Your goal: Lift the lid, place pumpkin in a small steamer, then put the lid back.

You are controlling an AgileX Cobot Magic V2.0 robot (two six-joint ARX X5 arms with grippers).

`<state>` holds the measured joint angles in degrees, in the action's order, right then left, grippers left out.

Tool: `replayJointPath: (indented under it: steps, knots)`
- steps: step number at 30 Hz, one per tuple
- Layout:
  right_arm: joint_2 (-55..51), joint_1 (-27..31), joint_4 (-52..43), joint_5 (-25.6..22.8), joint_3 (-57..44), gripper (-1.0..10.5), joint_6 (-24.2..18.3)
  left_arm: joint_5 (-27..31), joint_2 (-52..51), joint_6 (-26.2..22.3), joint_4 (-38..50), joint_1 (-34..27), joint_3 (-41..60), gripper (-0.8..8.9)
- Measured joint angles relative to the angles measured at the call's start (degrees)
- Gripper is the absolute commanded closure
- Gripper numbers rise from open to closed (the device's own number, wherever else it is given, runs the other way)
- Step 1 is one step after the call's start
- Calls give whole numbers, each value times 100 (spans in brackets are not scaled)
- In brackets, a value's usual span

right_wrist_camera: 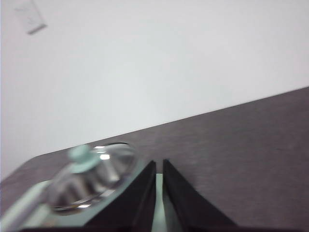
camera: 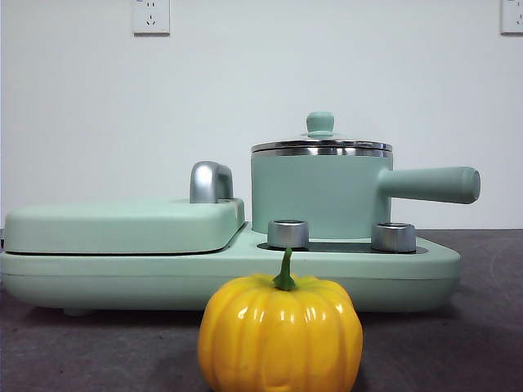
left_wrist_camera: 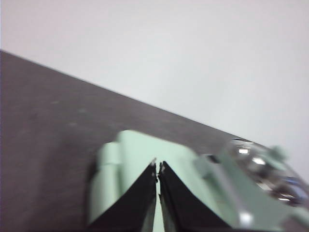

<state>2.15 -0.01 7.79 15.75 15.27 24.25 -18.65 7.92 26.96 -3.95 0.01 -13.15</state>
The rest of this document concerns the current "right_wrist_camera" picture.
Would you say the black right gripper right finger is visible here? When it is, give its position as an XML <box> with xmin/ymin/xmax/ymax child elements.
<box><xmin>163</xmin><ymin>159</ymin><xmax>309</xmax><ymax>232</ymax></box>

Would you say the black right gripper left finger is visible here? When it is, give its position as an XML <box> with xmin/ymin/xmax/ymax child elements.
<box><xmin>23</xmin><ymin>160</ymin><xmax>157</xmax><ymax>232</ymax></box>

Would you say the glass lid with green knob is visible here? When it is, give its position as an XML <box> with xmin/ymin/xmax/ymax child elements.
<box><xmin>49</xmin><ymin>142</ymin><xmax>139</xmax><ymax>214</ymax></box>

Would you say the green hinged griddle cover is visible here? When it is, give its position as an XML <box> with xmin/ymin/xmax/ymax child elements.
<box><xmin>0</xmin><ymin>180</ymin><xmax>55</xmax><ymax>232</ymax></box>

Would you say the green steamer pot with handle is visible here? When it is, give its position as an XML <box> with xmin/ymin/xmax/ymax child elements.
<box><xmin>56</xmin><ymin>173</ymin><xmax>168</xmax><ymax>232</ymax></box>

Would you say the white wall outlet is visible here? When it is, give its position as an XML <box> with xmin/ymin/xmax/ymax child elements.
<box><xmin>14</xmin><ymin>0</ymin><xmax>48</xmax><ymax>36</ymax></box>

